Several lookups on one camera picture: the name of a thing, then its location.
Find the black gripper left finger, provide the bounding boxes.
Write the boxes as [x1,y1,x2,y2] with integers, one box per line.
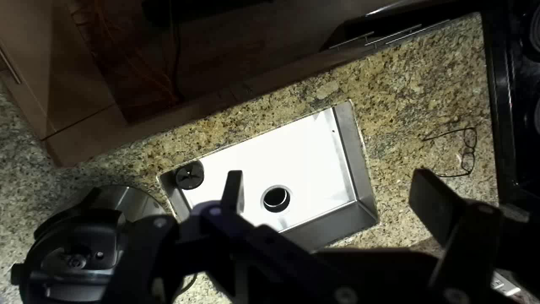
[111,168,367,304]

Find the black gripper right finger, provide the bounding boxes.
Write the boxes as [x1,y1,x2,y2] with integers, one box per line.
[408,168,507,304]

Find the wooden base cabinet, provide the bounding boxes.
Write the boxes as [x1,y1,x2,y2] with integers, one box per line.
[0,0,361,168]

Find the round black knob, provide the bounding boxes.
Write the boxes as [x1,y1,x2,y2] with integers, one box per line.
[173,161,205,191]

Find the black stove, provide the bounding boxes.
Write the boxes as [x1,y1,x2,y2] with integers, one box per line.
[480,0,540,213]

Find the black panel with silver strip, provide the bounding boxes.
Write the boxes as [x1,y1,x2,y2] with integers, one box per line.
[318,0,491,55]

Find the thin wire eyeglasses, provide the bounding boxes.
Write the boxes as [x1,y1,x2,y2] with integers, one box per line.
[420,117,480,180]

